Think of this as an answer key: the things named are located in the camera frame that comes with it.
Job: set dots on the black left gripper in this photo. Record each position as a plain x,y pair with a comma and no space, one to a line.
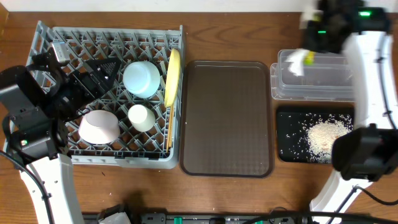
76,86

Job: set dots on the black waste tray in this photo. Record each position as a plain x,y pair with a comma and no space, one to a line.
292,137

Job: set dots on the grey dishwasher rack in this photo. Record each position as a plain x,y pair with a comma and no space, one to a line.
132,148

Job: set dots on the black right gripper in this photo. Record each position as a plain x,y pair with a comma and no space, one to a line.
311,27

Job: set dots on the brown serving tray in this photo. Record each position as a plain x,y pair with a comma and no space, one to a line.
226,120

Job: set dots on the light blue bowl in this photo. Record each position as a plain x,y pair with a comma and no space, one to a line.
142,79

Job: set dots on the cream cup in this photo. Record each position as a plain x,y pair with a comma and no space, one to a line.
141,118

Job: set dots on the rice and food scraps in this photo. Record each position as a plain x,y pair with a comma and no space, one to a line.
323,137

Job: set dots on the green yellow snack wrapper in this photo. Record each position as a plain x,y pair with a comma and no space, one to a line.
309,58

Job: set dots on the wooden chopstick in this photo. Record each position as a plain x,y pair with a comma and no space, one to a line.
172,124
167,148

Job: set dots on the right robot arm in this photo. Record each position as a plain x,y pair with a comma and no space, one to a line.
360,158

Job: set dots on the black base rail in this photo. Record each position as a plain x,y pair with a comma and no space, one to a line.
162,216

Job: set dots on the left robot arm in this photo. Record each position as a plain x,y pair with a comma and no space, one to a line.
37,145

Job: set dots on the yellow plate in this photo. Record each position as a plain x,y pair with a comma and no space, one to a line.
173,75

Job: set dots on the clear plastic bin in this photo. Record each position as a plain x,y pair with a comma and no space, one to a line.
327,79

